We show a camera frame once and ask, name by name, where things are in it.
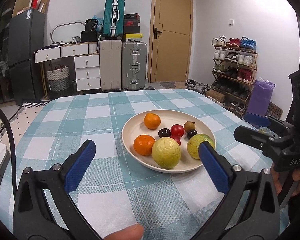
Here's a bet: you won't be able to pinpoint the silver suitcase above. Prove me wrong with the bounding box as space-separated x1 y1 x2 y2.
121 42 147 90

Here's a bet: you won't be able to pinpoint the brown longan fruit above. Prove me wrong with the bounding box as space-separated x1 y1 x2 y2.
184 121 196 133

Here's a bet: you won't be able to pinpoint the purple bag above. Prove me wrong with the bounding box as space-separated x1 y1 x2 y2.
247 77 275 115

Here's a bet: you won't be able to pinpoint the teal checkered tablecloth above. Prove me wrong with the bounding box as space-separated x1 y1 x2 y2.
13 89 271 239

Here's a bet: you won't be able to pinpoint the cream oval plate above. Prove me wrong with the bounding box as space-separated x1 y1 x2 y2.
121 109 216 173

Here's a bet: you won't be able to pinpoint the large yellow-green guava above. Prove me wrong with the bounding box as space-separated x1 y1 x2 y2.
186 134 215 160

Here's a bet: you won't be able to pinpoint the person's right hand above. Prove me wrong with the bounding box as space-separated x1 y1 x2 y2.
270 163 300 197

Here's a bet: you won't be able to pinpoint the woven laundry basket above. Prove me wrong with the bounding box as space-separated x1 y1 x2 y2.
46 64 70 92

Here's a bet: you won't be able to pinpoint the stacked shoe boxes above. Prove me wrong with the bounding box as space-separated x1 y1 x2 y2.
123 13 143 42

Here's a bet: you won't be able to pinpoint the black refrigerator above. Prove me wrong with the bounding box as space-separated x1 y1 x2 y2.
8 8 45 106

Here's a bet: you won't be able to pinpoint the wooden shoe rack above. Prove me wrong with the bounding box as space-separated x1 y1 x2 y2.
211 35 258 118

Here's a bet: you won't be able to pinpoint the orange tangerine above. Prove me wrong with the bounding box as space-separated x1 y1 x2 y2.
133 134 155 156
143 113 161 129

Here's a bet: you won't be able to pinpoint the white drawer desk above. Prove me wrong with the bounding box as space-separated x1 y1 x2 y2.
34 42 101 99

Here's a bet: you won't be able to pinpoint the black cable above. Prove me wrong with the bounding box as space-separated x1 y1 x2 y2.
0 100 18 193

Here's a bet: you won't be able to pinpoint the yellow guava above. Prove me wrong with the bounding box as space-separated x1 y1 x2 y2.
152 137 181 169

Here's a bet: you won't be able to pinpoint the dark purple plum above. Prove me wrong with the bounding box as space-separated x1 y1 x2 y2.
158 128 171 138

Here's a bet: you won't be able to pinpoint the person's left hand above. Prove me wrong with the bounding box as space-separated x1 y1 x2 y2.
104 224 144 240

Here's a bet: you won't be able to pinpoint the teal suitcase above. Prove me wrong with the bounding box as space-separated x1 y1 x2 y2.
103 0 125 40

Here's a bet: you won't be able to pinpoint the beige suitcase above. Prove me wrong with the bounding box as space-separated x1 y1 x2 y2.
100 40 122 91

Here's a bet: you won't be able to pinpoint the wooden door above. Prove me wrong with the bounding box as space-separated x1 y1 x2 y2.
148 0 193 82

